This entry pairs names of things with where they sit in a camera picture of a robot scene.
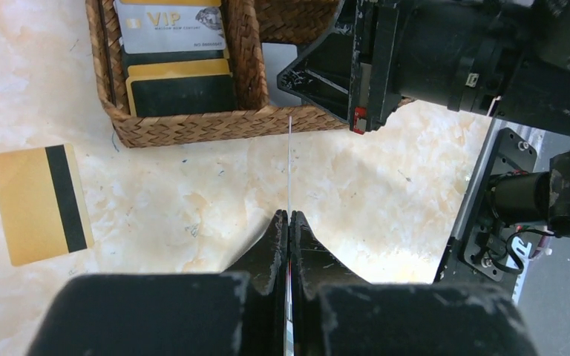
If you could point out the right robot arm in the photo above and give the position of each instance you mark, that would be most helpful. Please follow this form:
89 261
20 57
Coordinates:
538 96

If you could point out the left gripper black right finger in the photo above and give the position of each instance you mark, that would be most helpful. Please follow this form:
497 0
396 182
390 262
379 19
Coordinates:
336 312

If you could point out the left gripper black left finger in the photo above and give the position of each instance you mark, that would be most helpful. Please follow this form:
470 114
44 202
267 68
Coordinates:
240 311

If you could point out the silver card in basket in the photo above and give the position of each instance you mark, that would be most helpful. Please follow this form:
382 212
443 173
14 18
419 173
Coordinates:
170 26

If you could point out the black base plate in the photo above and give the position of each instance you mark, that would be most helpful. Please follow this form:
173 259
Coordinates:
502 217

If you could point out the woven wicker divided basket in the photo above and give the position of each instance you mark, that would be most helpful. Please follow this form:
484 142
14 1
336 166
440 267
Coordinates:
248 24

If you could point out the thin card seen edge-on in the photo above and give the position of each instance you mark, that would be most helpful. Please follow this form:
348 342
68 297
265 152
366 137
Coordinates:
289 334

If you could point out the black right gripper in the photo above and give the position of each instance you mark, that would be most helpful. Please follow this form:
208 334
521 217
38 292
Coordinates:
457 54

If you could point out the gold card on table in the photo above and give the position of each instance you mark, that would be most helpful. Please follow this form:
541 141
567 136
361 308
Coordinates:
42 204

